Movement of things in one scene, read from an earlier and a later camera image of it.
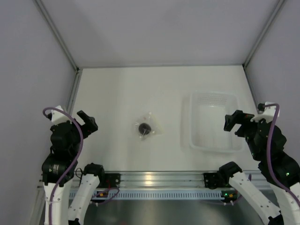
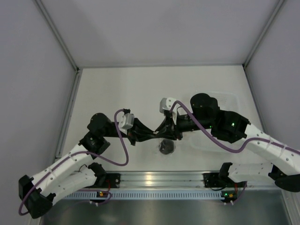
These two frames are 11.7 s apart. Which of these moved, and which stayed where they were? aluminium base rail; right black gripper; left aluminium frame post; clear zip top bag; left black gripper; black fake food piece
Moved: left black gripper; right black gripper; clear zip top bag; black fake food piece
Stayed: left aluminium frame post; aluminium base rail
